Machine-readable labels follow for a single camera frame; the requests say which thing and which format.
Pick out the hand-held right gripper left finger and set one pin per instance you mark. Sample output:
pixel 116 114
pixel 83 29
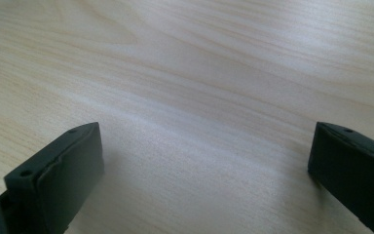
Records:
pixel 61 182

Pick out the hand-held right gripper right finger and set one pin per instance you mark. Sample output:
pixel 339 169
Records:
pixel 354 169

